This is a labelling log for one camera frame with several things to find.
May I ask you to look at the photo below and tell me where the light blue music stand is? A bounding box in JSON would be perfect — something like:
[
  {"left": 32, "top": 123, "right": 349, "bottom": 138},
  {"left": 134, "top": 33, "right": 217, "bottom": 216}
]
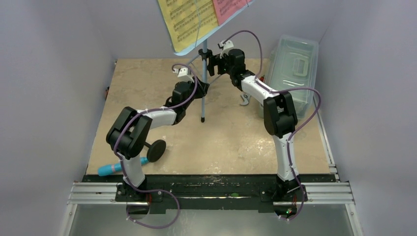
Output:
[{"left": 156, "top": 0, "right": 256, "bottom": 123}]

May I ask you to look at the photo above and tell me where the pink sheet music page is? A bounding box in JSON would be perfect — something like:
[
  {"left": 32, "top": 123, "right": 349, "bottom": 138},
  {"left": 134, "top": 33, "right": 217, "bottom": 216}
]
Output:
[{"left": 212, "top": 0, "right": 252, "bottom": 25}]

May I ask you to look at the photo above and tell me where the yellow sheet music page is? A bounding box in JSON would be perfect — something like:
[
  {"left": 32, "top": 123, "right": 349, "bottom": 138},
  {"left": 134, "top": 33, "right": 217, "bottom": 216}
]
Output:
[{"left": 158, "top": 0, "right": 218, "bottom": 53}]

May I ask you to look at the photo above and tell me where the black microphone desk stand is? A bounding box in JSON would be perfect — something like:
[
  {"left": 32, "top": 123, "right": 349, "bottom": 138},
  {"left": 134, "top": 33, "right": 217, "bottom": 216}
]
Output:
[{"left": 145, "top": 140, "right": 166, "bottom": 163}]

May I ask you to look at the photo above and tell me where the teal microphone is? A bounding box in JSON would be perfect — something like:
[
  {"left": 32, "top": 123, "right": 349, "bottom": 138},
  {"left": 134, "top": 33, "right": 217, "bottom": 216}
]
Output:
[{"left": 97, "top": 157, "right": 149, "bottom": 177}]

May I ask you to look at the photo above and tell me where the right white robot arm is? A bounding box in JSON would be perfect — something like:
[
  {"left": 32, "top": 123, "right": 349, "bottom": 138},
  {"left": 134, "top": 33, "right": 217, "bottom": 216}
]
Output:
[{"left": 207, "top": 49, "right": 301, "bottom": 201}]

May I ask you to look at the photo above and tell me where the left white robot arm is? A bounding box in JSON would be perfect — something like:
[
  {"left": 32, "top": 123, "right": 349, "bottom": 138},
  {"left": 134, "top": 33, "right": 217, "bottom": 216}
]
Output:
[{"left": 106, "top": 78, "right": 209, "bottom": 201}]

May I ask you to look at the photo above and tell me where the clear plastic storage box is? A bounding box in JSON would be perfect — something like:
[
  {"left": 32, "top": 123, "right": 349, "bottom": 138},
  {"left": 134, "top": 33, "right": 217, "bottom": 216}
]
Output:
[{"left": 260, "top": 34, "right": 320, "bottom": 119}]

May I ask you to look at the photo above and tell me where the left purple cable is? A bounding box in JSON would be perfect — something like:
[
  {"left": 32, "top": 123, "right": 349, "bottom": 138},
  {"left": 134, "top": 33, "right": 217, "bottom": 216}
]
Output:
[{"left": 112, "top": 63, "right": 199, "bottom": 193}]

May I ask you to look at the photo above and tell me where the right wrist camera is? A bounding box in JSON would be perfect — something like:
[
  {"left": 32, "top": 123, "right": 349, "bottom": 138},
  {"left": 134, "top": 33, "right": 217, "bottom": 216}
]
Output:
[{"left": 218, "top": 40, "right": 234, "bottom": 59}]

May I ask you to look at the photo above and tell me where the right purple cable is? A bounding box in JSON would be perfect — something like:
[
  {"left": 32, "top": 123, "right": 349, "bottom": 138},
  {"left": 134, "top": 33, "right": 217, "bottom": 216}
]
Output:
[{"left": 221, "top": 29, "right": 323, "bottom": 222}]

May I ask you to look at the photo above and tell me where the red handled adjustable wrench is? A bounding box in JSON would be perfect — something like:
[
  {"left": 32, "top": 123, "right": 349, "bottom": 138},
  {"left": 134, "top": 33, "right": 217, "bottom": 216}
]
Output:
[{"left": 240, "top": 93, "right": 251, "bottom": 106}]

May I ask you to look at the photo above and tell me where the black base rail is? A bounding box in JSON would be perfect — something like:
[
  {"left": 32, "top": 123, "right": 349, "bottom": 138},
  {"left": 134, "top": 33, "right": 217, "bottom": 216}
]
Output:
[{"left": 114, "top": 174, "right": 336, "bottom": 215}]

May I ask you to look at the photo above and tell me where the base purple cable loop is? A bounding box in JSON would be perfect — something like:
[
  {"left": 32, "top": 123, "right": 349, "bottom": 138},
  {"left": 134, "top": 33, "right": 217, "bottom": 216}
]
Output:
[{"left": 125, "top": 189, "right": 180, "bottom": 230}]

